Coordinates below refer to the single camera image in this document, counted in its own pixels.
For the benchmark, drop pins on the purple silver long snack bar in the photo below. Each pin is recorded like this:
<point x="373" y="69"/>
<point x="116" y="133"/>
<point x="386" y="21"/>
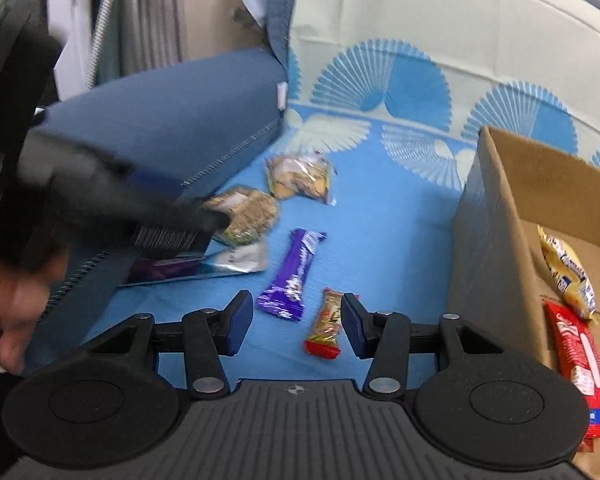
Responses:
<point x="247" y="259"/>

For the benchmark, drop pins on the green seed brittle packet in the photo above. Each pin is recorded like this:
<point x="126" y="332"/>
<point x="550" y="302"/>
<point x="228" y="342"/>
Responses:
<point x="252" y="214"/>

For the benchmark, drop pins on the yellow snack packet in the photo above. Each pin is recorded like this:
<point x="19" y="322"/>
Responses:
<point x="570" y="278"/>

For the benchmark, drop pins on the red wafer packet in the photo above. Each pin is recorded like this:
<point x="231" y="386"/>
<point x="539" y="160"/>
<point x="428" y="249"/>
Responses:
<point x="578" y="361"/>

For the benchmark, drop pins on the person's left hand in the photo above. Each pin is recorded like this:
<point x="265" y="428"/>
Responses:
<point x="23" y="298"/>

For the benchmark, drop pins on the blue sofa armrest cushion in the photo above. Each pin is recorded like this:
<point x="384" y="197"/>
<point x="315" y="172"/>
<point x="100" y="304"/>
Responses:
<point x="193" y="125"/>

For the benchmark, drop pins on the brown cardboard box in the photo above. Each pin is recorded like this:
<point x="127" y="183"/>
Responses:
<point x="499" y="277"/>

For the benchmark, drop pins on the grey curtain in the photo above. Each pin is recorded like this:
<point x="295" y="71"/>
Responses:
<point x="152" y="34"/>

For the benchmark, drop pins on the red orange snack bar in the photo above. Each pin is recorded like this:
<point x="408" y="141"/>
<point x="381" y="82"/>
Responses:
<point x="322" y="340"/>

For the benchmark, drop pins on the clear peanut brittle packet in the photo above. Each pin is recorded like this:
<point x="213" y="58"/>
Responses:
<point x="308" y="175"/>

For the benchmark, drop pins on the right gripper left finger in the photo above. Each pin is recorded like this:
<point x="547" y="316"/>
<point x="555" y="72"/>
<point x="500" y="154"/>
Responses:
<point x="202" y="337"/>

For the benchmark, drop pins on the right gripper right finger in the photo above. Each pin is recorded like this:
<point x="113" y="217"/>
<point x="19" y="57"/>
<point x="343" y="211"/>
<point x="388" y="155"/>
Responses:
<point x="388" y="339"/>

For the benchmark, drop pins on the blue white patterned sofa cover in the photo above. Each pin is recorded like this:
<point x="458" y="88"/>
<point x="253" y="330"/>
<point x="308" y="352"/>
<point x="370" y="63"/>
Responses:
<point x="394" y="93"/>

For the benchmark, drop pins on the purple chocolate bar wrapper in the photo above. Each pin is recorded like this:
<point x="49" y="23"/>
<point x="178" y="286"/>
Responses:
<point x="283" y="297"/>

